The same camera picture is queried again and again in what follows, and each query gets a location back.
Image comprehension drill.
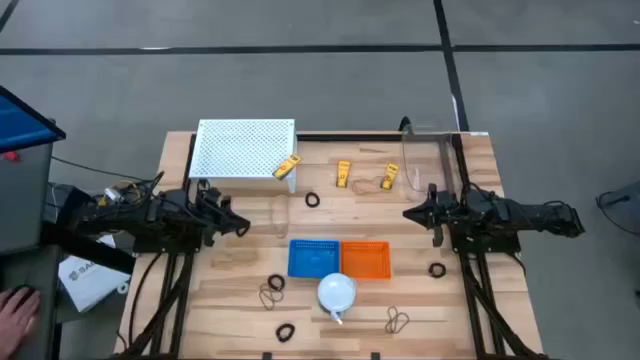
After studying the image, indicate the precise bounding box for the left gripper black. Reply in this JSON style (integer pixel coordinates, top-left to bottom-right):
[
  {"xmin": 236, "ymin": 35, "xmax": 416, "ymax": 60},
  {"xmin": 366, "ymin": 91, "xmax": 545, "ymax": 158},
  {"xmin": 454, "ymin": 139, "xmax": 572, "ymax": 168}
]
[{"xmin": 198, "ymin": 195, "xmax": 251, "ymax": 247}]

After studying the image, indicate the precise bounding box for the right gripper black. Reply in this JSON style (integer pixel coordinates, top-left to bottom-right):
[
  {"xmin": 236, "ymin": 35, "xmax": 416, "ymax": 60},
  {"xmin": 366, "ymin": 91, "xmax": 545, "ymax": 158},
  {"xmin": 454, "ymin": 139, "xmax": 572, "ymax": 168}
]
[{"xmin": 403, "ymin": 183, "xmax": 459, "ymax": 249}]

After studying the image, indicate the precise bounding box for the clear plastic bin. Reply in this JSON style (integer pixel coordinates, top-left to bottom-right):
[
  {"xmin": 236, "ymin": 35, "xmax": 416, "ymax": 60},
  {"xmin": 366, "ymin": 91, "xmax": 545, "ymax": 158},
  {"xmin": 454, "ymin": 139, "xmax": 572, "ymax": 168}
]
[{"xmin": 401, "ymin": 117, "xmax": 464, "ymax": 200}]

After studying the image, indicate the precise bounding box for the orange plastic basket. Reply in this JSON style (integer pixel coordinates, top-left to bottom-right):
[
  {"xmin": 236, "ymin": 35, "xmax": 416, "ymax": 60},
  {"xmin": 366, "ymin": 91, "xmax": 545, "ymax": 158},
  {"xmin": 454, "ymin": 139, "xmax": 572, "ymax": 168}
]
[{"xmin": 339, "ymin": 240, "xmax": 393, "ymax": 281}]

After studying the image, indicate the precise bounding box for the thin tan rubber band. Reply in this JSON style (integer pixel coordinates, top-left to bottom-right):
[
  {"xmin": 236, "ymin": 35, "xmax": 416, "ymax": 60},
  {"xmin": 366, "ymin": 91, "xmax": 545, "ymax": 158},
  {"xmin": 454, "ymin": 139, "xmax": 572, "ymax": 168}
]
[{"xmin": 351, "ymin": 175, "xmax": 384, "ymax": 196}]

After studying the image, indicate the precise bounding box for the thin dark rubber band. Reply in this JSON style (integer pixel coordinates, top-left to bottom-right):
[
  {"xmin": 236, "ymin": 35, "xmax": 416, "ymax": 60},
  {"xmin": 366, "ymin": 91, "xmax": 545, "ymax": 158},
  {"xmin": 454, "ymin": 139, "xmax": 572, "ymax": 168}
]
[
  {"xmin": 258, "ymin": 283, "xmax": 285, "ymax": 312},
  {"xmin": 384, "ymin": 305, "xmax": 411, "ymax": 335}
]

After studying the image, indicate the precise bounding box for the blue plastic basket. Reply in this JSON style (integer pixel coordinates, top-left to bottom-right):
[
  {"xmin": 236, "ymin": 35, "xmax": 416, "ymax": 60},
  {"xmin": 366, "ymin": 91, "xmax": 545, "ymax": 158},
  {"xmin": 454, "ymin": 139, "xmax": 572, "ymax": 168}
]
[{"xmin": 287, "ymin": 238, "xmax": 342, "ymax": 280}]

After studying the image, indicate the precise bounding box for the dark side desk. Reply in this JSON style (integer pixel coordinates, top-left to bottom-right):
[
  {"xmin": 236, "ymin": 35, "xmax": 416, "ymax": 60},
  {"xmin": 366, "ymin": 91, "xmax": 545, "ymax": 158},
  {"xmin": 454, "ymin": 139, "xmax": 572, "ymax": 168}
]
[{"xmin": 0, "ymin": 244, "xmax": 64, "ymax": 360}]

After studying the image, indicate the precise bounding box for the white perforated metal shelf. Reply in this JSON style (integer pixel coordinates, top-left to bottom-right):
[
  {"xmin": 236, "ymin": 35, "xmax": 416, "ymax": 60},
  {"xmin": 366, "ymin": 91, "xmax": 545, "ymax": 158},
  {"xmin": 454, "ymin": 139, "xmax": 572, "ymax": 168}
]
[{"xmin": 188, "ymin": 118, "xmax": 299, "ymax": 195}]

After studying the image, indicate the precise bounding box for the white paper booklet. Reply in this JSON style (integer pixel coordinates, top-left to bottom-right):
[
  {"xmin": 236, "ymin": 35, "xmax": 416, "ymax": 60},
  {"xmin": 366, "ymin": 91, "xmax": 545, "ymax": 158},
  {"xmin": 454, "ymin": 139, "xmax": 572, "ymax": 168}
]
[{"xmin": 57, "ymin": 254, "xmax": 132, "ymax": 314}]

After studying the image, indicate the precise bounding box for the black electronics box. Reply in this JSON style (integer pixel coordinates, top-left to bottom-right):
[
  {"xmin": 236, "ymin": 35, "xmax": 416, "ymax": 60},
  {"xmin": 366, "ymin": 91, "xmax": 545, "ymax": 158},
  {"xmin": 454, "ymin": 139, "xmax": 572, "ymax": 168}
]
[{"xmin": 44, "ymin": 183, "xmax": 91, "ymax": 226}]

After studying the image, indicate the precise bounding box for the black chair base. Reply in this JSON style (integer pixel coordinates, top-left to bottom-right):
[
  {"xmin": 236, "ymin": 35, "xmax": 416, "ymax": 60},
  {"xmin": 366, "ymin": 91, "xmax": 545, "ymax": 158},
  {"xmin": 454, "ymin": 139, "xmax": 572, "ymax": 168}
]
[{"xmin": 594, "ymin": 179, "xmax": 640, "ymax": 236}]

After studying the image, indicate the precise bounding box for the grey metal cabinet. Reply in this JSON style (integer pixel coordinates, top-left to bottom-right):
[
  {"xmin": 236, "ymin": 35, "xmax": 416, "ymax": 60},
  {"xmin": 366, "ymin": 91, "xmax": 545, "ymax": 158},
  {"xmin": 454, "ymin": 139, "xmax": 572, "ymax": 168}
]
[{"xmin": 0, "ymin": 142, "xmax": 55, "ymax": 254}]

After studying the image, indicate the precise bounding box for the blue screen monitor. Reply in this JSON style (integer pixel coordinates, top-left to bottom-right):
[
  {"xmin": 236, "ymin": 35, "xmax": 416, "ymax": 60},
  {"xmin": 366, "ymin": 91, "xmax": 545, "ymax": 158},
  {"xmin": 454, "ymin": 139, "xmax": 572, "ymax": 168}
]
[{"xmin": 0, "ymin": 84, "xmax": 67, "ymax": 154}]

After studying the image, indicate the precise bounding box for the person's hand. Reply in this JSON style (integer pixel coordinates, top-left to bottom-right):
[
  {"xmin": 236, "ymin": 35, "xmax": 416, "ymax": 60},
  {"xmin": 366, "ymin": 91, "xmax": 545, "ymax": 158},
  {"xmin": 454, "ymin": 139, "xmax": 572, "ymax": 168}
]
[{"xmin": 0, "ymin": 286, "xmax": 41, "ymax": 359}]

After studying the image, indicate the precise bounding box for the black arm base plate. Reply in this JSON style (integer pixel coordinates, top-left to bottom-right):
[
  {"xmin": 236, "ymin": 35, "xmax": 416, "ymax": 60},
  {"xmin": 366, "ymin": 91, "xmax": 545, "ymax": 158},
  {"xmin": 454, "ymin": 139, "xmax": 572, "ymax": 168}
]
[
  {"xmin": 132, "ymin": 232, "xmax": 204, "ymax": 255},
  {"xmin": 447, "ymin": 230, "xmax": 522, "ymax": 255}
]

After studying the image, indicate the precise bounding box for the thick black floor cable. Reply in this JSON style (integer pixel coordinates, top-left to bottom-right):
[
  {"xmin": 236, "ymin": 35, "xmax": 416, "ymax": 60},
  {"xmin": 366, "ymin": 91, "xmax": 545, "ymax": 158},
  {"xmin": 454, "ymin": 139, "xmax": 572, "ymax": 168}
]
[{"xmin": 127, "ymin": 252, "xmax": 164, "ymax": 349}]

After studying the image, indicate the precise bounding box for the yellow cable connector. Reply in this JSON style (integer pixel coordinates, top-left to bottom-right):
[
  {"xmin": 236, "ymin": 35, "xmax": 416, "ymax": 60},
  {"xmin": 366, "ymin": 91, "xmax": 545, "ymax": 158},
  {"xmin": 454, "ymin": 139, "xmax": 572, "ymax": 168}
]
[{"xmin": 97, "ymin": 179, "xmax": 146, "ymax": 209}]

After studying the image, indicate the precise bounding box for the thin black cable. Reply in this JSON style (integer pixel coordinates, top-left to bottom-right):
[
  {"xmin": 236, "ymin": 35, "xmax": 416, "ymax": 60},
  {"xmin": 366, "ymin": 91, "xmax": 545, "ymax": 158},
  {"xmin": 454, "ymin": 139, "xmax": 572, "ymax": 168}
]
[{"xmin": 52, "ymin": 155, "xmax": 151, "ymax": 182}]

